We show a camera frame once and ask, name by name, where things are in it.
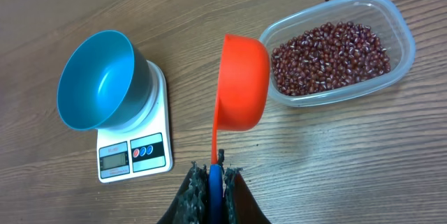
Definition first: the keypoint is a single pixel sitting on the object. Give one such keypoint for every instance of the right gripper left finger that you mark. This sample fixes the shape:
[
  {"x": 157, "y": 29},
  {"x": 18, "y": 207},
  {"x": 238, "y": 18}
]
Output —
[{"x": 189, "y": 205}]

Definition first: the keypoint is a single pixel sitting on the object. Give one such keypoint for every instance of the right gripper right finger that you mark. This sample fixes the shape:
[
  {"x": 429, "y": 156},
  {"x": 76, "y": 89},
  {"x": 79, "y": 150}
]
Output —
[{"x": 239, "y": 205}]

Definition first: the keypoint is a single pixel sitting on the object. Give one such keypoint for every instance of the orange scoop with blue handle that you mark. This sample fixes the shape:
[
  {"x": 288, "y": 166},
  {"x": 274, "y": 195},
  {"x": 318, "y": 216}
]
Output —
[{"x": 242, "y": 90}]

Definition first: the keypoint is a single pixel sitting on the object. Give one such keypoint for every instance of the white digital kitchen scale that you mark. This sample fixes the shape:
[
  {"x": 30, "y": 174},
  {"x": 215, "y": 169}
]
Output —
[{"x": 142, "y": 145}]

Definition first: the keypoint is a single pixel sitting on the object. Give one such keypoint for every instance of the blue bowl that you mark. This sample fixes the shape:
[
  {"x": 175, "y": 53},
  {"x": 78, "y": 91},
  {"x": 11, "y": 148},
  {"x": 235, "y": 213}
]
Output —
[{"x": 105, "y": 83}]

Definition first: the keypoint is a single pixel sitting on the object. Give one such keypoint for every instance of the red beans in container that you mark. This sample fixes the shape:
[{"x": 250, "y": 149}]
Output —
[{"x": 328, "y": 57}]

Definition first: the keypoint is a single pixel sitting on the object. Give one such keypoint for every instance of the clear plastic container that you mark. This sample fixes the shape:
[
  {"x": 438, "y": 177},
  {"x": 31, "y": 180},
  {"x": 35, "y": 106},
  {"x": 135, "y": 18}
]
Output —
[{"x": 387, "y": 23}]

